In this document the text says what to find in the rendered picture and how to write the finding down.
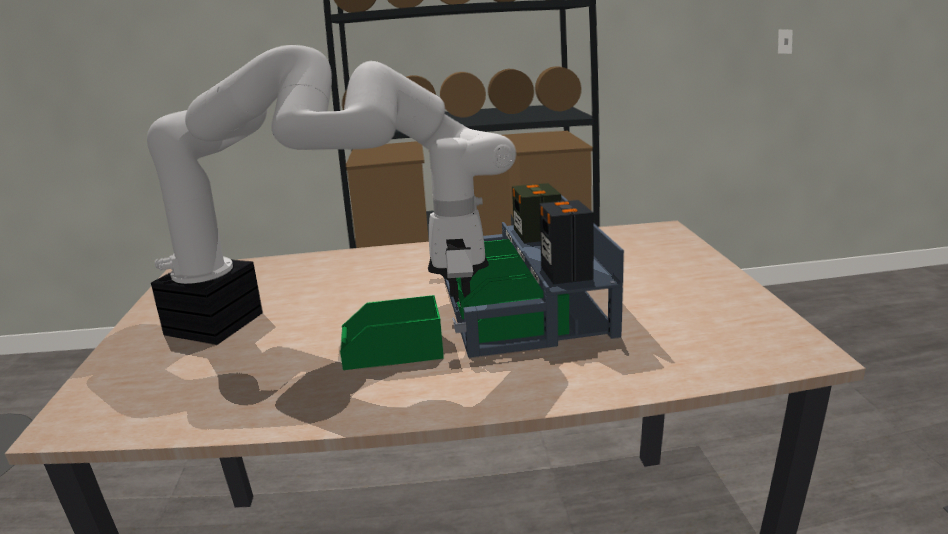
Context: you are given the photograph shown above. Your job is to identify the dark grey metal shelf rack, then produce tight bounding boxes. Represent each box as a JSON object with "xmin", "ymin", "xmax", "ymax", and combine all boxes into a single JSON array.
[{"xmin": 444, "ymin": 222, "xmax": 624, "ymax": 358}]

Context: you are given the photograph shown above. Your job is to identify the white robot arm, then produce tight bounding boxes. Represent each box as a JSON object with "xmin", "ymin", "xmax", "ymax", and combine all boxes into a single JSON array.
[{"xmin": 147, "ymin": 45, "xmax": 516, "ymax": 284}]

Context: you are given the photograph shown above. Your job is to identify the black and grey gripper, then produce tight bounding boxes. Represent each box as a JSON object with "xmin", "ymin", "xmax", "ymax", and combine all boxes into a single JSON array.
[{"xmin": 428, "ymin": 209, "xmax": 489, "ymax": 302}]

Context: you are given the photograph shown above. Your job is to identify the green bin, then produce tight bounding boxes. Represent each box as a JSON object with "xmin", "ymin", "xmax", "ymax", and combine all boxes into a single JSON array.
[
  {"xmin": 484, "ymin": 239, "xmax": 520, "ymax": 260},
  {"xmin": 457, "ymin": 256, "xmax": 533, "ymax": 319},
  {"xmin": 464, "ymin": 276, "xmax": 569, "ymax": 343},
  {"xmin": 340, "ymin": 295, "xmax": 444, "ymax": 370}
]

